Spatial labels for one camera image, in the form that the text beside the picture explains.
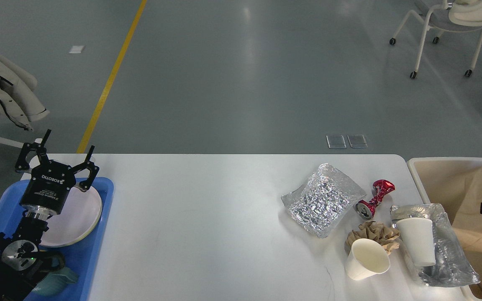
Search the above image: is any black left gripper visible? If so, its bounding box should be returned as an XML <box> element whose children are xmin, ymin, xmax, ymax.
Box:
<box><xmin>15</xmin><ymin>129</ymin><xmax>100</xmax><ymax>215</ymax></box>

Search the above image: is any brown paper bag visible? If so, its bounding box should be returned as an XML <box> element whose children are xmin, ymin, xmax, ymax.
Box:
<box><xmin>414</xmin><ymin>160</ymin><xmax>482</xmax><ymax>300</ymax></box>

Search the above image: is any pink plate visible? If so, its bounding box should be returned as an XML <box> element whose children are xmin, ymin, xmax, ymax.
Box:
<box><xmin>40</xmin><ymin>187</ymin><xmax>102</xmax><ymax>247</ymax></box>

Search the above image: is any clear plastic bag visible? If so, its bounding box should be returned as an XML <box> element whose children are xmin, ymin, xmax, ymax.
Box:
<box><xmin>390</xmin><ymin>204</ymin><xmax>481</xmax><ymax>288</ymax></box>

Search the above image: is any white paper cup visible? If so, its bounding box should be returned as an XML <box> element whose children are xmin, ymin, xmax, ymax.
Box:
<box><xmin>396</xmin><ymin>217</ymin><xmax>436</xmax><ymax>267</ymax></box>
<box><xmin>345</xmin><ymin>238</ymin><xmax>390</xmax><ymax>281</ymax></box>

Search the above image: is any dark teal mug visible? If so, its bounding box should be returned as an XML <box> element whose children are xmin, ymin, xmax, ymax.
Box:
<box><xmin>32</xmin><ymin>264</ymin><xmax>79</xmax><ymax>296</ymax></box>

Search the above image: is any brown paper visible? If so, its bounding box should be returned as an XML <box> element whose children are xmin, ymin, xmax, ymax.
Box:
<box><xmin>345</xmin><ymin>221</ymin><xmax>400</xmax><ymax>255</ymax></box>

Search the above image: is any crushed red can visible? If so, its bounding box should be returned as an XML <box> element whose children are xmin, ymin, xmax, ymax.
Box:
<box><xmin>355</xmin><ymin>179</ymin><xmax>395</xmax><ymax>220</ymax></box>

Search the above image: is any silver foil bag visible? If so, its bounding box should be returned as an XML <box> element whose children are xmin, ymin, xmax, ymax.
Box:
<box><xmin>281</xmin><ymin>163</ymin><xmax>367</xmax><ymax>238</ymax></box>

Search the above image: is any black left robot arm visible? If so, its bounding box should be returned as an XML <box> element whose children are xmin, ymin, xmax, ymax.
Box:
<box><xmin>0</xmin><ymin>130</ymin><xmax>99</xmax><ymax>301</ymax></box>

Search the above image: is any beige plastic bin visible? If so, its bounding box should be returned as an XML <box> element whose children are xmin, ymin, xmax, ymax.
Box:
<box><xmin>407</xmin><ymin>157</ymin><xmax>482</xmax><ymax>301</ymax></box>

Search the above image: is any blue plastic tray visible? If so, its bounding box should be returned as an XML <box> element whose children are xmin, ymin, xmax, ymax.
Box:
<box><xmin>0</xmin><ymin>177</ymin><xmax>114</xmax><ymax>301</ymax></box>

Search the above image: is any white floor plate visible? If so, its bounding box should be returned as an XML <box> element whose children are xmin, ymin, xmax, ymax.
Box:
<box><xmin>69</xmin><ymin>45</ymin><xmax>85</xmax><ymax>54</ymax></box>

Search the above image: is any grey floor socket cover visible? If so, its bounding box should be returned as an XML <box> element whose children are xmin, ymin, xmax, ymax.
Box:
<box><xmin>347</xmin><ymin>135</ymin><xmax>368</xmax><ymax>148</ymax></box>
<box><xmin>326</xmin><ymin>135</ymin><xmax>347</xmax><ymax>149</ymax></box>

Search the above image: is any white chair on wheels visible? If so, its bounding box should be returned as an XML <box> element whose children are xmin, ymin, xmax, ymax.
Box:
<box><xmin>390</xmin><ymin>0</ymin><xmax>482</xmax><ymax>79</ymax></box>

